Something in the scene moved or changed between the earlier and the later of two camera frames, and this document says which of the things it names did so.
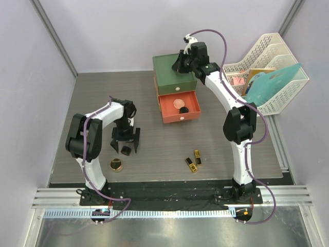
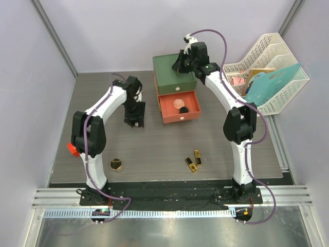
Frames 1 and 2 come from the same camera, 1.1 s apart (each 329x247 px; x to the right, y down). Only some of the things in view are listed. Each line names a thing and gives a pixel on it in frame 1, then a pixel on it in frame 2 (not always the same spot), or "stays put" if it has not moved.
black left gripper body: (124, 131) to (130, 106)
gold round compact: (116, 164) stays put
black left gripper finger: (136, 136) to (140, 113)
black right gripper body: (192, 64) stays put
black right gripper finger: (182, 64) stays put
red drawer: (170, 115) stays put
